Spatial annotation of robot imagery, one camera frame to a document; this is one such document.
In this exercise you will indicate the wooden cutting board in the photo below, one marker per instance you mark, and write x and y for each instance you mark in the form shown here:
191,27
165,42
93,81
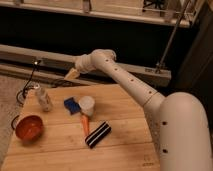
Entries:
128,147

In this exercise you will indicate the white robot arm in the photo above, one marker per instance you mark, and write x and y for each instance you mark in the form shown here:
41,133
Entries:
184,136

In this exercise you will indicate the metal pole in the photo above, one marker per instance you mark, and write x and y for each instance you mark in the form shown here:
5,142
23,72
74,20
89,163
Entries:
159,65

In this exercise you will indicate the white ceramic cup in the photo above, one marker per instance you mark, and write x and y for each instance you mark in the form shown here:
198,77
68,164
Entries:
87,104

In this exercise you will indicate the orange bowl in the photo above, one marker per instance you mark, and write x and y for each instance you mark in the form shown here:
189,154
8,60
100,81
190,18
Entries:
29,128

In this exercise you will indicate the clear plastic bottle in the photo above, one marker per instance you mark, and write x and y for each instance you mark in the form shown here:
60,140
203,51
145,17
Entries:
43,98

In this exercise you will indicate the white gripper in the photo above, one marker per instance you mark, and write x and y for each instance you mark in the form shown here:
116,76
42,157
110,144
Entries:
83,64

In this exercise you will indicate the black white striped cloth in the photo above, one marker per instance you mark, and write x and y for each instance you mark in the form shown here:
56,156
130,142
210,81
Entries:
97,135

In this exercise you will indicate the orange carrot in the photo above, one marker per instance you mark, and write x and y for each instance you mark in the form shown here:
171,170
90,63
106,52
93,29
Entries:
85,124

